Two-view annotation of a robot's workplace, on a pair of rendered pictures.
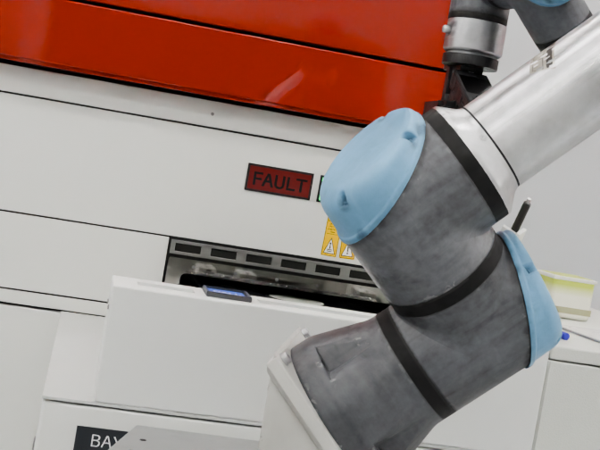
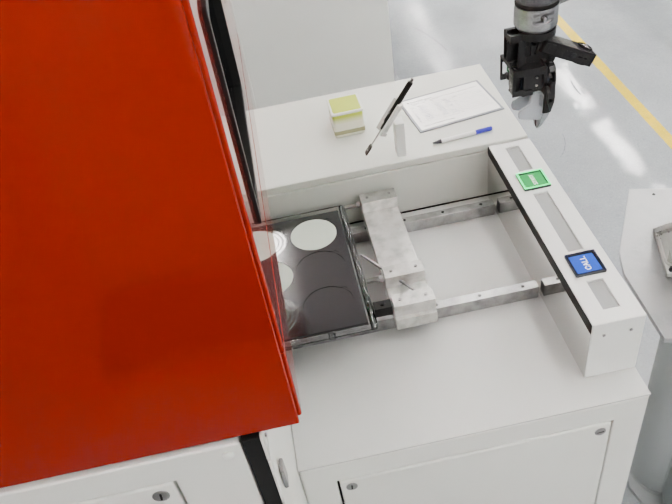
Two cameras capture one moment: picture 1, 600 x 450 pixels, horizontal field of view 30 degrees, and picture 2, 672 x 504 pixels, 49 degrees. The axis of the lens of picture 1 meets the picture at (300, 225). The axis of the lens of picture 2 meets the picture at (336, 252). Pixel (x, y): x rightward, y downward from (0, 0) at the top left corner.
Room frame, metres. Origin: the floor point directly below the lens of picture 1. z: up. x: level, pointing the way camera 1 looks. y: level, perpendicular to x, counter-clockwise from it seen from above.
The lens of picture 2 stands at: (1.68, 1.05, 1.93)
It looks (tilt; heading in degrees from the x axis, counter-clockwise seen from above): 42 degrees down; 278
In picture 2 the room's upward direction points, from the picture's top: 10 degrees counter-clockwise
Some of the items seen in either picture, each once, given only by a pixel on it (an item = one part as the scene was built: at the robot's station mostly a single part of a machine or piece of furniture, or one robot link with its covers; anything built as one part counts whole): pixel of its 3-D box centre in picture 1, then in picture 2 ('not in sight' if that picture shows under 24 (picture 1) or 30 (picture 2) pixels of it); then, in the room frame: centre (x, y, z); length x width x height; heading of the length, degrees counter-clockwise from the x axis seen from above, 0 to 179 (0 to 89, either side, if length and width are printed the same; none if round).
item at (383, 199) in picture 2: not in sight; (378, 200); (1.75, -0.24, 0.89); 0.08 x 0.03 x 0.03; 11
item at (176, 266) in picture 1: (287, 301); not in sight; (1.97, 0.00, 0.89); 0.44 x 0.02 x 0.10; 101
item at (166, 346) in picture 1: (321, 366); (554, 245); (1.40, -0.06, 0.89); 0.55 x 0.09 x 0.14; 101
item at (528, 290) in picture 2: not in sight; (414, 314); (1.68, 0.05, 0.84); 0.50 x 0.02 x 0.03; 11
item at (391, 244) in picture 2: not in sight; (395, 258); (1.71, -0.08, 0.87); 0.36 x 0.08 x 0.03; 101
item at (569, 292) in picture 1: (562, 295); (346, 116); (1.81, -0.44, 1.00); 0.07 x 0.07 x 0.07; 11
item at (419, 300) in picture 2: not in sight; (413, 301); (1.69, 0.07, 0.89); 0.08 x 0.03 x 0.03; 11
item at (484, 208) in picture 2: not in sight; (385, 229); (1.73, -0.21, 0.84); 0.50 x 0.02 x 0.03; 11
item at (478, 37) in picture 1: (471, 41); (536, 15); (1.43, -0.18, 1.33); 0.08 x 0.08 x 0.05
